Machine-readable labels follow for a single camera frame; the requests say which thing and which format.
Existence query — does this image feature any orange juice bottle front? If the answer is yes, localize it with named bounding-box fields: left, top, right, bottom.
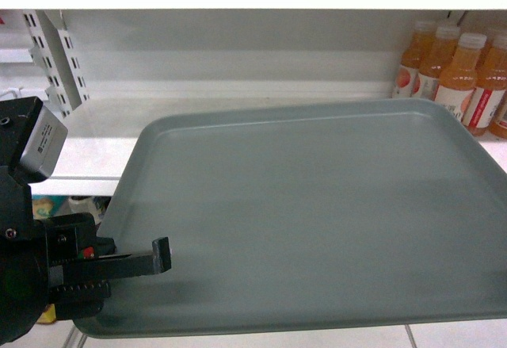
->
left=462, top=33, right=506, bottom=136

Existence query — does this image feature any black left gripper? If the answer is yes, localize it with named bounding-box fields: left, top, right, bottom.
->
left=1, top=97, right=172, bottom=342

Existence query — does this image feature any orange juice bottle back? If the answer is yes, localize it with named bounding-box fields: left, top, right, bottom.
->
left=411, top=25, right=460, bottom=100

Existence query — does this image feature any grey rectangular serving tray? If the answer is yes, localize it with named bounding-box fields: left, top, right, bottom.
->
left=77, top=99, right=506, bottom=338

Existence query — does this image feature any white metal shelf unit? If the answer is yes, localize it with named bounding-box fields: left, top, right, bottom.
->
left=1, top=0, right=506, bottom=196

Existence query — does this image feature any orange juice bottle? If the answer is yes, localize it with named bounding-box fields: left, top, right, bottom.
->
left=434, top=33, right=487, bottom=122
left=462, top=33, right=506, bottom=136
left=411, top=25, right=460, bottom=100

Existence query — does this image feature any orange juice bottle middle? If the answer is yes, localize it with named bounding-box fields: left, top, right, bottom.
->
left=434, top=33, right=487, bottom=122

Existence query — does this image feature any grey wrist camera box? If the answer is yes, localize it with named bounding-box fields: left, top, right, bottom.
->
left=18, top=105, right=68, bottom=184

